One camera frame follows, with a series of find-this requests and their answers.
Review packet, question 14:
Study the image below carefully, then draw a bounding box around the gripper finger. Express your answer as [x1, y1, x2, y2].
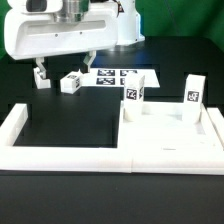
[83, 51, 96, 73]
[35, 57, 46, 79]

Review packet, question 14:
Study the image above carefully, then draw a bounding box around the white U-shaped fence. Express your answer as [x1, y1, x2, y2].
[0, 103, 224, 175]

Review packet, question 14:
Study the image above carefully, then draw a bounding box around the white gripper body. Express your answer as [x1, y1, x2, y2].
[4, 8, 118, 60]

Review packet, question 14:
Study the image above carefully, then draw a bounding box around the white marker sheet with tags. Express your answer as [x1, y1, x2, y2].
[81, 68, 160, 88]

